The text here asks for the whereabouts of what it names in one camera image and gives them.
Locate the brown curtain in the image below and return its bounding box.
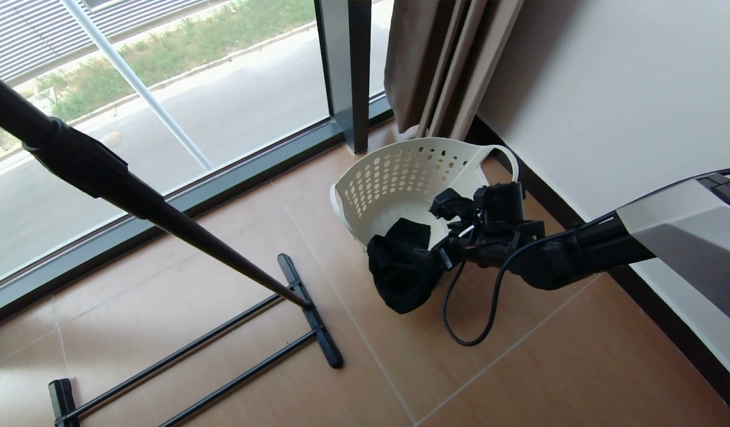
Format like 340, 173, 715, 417
382, 0, 525, 142

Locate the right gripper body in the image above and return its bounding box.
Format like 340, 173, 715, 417
435, 221, 547, 271

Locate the black cable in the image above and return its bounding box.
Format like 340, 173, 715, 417
441, 228, 582, 348

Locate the black clothes rack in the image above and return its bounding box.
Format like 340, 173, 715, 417
0, 67, 345, 427

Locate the white laundry basket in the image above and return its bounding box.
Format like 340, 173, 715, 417
329, 137, 520, 254

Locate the window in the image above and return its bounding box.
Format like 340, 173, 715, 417
0, 0, 396, 330

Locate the heap of clothes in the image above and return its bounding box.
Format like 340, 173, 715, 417
366, 218, 447, 316

